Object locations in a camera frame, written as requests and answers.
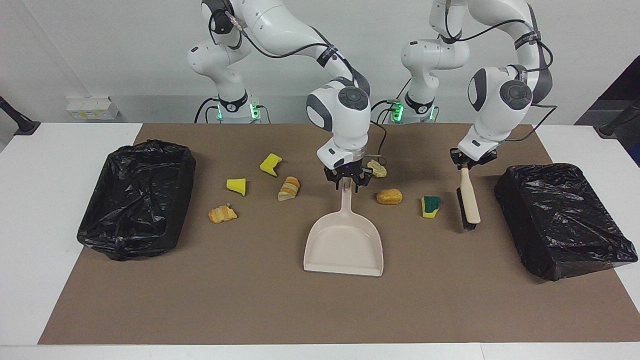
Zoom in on brown bread roll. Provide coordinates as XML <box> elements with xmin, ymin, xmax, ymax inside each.
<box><xmin>376</xmin><ymin>188</ymin><xmax>404</xmax><ymax>205</ymax></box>

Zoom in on beige handled black bristle brush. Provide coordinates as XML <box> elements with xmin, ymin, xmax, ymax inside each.
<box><xmin>456</xmin><ymin>167</ymin><xmax>482</xmax><ymax>232</ymax></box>

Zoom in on striped orange cream croissant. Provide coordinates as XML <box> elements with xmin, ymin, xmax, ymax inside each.
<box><xmin>277</xmin><ymin>176</ymin><xmax>301</xmax><ymax>202</ymax></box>

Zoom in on green and yellow sponge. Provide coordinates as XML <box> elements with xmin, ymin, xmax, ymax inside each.
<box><xmin>421</xmin><ymin>195</ymin><xmax>442</xmax><ymax>219</ymax></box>

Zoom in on beige plastic dustpan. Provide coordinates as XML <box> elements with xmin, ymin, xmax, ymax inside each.
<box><xmin>303</xmin><ymin>177</ymin><xmax>385</xmax><ymax>277</ymax></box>

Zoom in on notched yellow sponge piece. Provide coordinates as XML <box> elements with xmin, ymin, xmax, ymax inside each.
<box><xmin>259</xmin><ymin>153</ymin><xmax>283</xmax><ymax>178</ymax></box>

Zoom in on orange croissant with broken end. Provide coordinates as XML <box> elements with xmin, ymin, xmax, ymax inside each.
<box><xmin>208</xmin><ymin>202</ymin><xmax>239</xmax><ymax>224</ymax></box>

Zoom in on bin wrapped in black bag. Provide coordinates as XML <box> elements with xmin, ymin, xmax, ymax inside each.
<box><xmin>494</xmin><ymin>163</ymin><xmax>639</xmax><ymax>282</ymax></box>

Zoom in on open bin with black bag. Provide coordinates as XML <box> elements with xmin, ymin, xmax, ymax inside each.
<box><xmin>76</xmin><ymin>139</ymin><xmax>197</xmax><ymax>262</ymax></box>

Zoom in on brown table mat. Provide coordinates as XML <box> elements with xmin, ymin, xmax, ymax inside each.
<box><xmin>38</xmin><ymin>123</ymin><xmax>640</xmax><ymax>345</ymax></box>

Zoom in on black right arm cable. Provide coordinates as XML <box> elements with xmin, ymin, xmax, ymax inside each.
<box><xmin>207</xmin><ymin>7</ymin><xmax>388</xmax><ymax>166</ymax></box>

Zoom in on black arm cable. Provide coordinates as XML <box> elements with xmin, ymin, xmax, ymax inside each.
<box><xmin>442</xmin><ymin>0</ymin><xmax>560</xmax><ymax>146</ymax></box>
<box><xmin>207</xmin><ymin>7</ymin><xmax>388</xmax><ymax>166</ymax></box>

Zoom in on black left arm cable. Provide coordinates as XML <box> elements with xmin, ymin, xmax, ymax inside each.
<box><xmin>442</xmin><ymin>0</ymin><xmax>560</xmax><ymax>146</ymax></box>

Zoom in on black left base cable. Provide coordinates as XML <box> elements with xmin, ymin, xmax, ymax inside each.
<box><xmin>363</xmin><ymin>79</ymin><xmax>413</xmax><ymax>124</ymax></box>

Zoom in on black base cable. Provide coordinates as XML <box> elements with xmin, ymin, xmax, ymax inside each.
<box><xmin>194</xmin><ymin>96</ymin><xmax>222</xmax><ymax>124</ymax></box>
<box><xmin>363</xmin><ymin>79</ymin><xmax>413</xmax><ymax>124</ymax></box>

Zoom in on black camera stand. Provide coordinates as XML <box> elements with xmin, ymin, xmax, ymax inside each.
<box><xmin>593</xmin><ymin>97</ymin><xmax>640</xmax><ymax>138</ymax></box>
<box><xmin>0</xmin><ymin>96</ymin><xmax>42</xmax><ymax>136</ymax></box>

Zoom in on black right base cable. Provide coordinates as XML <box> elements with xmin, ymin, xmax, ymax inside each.
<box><xmin>194</xmin><ymin>96</ymin><xmax>222</xmax><ymax>124</ymax></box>

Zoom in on white wall socket box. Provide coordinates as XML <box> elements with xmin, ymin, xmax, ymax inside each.
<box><xmin>66</xmin><ymin>96</ymin><xmax>121</xmax><ymax>121</ymax></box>

